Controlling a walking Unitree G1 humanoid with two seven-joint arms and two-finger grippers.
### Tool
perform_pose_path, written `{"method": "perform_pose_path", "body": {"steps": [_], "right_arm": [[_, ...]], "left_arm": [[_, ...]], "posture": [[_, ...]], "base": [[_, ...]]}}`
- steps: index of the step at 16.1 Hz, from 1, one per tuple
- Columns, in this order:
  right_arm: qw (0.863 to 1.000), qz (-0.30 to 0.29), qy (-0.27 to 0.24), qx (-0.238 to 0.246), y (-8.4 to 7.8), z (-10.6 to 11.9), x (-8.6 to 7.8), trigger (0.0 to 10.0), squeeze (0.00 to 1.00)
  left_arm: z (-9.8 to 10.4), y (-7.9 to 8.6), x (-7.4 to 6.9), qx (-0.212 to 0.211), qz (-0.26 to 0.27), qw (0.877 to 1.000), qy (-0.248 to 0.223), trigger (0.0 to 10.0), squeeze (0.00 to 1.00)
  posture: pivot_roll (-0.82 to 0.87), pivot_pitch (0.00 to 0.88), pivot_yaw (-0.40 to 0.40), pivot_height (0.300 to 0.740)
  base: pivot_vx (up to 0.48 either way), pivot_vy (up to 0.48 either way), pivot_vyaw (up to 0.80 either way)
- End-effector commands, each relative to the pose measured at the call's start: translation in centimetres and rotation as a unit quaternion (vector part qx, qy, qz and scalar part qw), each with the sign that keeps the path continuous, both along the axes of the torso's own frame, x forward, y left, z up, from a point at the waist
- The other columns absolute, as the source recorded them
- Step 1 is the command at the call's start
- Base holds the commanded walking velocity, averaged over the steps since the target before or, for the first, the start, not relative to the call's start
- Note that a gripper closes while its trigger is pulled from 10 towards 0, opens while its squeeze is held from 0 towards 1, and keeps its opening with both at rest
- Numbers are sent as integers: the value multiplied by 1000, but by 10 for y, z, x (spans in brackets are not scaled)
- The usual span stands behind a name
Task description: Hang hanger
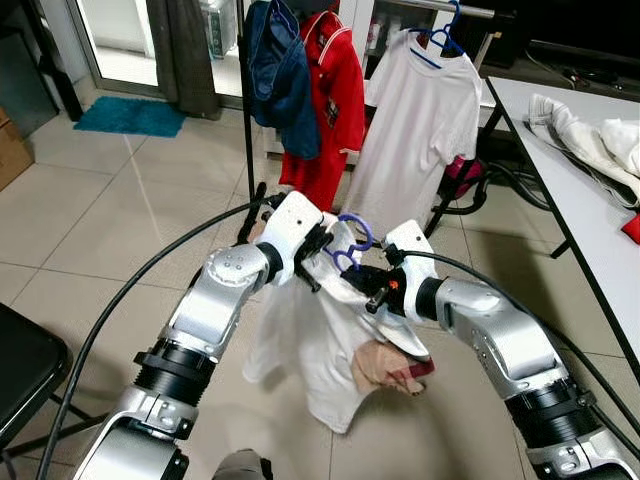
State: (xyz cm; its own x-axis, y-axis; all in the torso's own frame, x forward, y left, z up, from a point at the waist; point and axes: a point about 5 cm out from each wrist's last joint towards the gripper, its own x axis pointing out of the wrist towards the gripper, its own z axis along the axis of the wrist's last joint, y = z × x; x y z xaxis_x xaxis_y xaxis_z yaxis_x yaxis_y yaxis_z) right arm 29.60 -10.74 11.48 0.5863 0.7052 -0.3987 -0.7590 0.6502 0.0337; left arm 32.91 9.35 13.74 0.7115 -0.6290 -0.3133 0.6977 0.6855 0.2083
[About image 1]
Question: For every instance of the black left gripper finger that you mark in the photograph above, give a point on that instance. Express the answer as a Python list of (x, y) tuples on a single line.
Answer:
[(334, 238), (333, 257)]

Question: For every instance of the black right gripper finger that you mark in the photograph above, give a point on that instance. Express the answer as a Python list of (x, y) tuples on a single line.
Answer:
[(366, 271), (366, 284)]

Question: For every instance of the white shirt with herringbone patch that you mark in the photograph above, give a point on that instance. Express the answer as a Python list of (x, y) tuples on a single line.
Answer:
[(310, 350)]

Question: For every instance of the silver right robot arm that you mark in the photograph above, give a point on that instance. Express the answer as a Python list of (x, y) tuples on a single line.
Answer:
[(500, 340)]

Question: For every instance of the blue plastic hanger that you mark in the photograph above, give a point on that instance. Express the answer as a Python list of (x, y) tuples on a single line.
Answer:
[(440, 42)]

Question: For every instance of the black clothes rack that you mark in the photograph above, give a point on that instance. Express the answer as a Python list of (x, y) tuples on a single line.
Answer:
[(247, 150)]

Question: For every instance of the magenta vacuum cleaner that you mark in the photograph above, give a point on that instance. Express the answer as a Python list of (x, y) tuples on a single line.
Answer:
[(462, 175)]

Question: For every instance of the red polo shirt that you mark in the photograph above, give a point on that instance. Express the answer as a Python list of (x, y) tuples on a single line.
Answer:
[(335, 100)]

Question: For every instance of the plain white T-shirt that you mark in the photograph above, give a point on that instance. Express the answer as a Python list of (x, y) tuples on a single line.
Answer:
[(420, 120)]

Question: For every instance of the blue denim jacket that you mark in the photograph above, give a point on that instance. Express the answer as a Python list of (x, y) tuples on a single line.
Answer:
[(285, 90)]

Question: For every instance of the grey table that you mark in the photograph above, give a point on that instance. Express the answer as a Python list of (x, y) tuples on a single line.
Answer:
[(590, 230)]

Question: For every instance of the dark grey robot foot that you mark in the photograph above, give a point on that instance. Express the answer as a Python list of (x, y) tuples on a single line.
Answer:
[(243, 467)]

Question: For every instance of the teal floor mat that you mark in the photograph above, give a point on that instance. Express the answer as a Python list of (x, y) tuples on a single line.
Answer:
[(130, 117)]

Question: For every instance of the grey curtain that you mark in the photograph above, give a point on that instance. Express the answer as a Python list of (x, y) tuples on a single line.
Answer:
[(185, 60)]

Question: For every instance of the white crumpled garment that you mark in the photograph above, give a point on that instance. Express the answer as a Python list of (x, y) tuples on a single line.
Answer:
[(590, 150)]

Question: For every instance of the red cloth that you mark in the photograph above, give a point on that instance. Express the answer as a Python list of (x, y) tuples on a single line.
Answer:
[(632, 230)]

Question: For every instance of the glass sliding door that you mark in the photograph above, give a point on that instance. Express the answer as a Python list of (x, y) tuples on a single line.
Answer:
[(115, 40)]

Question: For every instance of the black chair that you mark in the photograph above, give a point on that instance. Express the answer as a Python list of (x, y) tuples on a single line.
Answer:
[(30, 360)]

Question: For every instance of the cardboard box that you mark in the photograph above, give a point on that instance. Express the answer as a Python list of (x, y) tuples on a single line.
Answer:
[(12, 155)]

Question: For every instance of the black low cabinet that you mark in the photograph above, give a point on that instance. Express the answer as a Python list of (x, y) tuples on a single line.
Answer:
[(580, 25)]

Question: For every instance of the dark tall cabinet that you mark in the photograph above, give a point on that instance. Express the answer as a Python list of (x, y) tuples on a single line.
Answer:
[(25, 80)]

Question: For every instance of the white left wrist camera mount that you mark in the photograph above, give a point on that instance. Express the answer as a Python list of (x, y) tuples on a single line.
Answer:
[(290, 225)]

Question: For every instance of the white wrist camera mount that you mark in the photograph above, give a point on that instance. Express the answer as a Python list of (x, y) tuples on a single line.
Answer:
[(290, 225), (412, 250)]

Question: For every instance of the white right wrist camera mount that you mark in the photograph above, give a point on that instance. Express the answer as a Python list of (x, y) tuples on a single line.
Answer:
[(412, 250)]

